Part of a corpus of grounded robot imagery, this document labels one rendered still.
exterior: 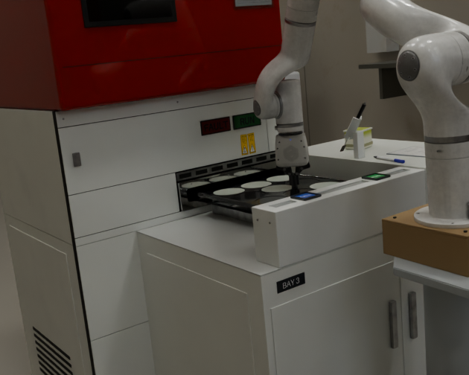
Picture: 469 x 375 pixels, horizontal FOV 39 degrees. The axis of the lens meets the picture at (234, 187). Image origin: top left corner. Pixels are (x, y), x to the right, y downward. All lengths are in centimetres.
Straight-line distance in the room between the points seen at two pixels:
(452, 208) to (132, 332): 109
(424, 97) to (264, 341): 68
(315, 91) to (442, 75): 449
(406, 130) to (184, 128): 326
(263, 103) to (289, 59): 15
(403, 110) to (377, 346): 345
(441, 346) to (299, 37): 91
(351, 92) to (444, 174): 407
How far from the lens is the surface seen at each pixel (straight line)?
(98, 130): 198
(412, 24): 161
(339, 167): 217
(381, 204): 181
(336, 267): 173
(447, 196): 155
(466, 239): 148
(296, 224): 161
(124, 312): 212
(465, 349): 166
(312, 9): 190
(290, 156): 203
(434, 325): 166
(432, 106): 151
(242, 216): 204
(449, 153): 153
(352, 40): 552
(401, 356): 201
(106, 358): 214
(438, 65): 146
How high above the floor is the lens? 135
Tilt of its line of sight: 12 degrees down
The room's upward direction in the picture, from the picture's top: 6 degrees counter-clockwise
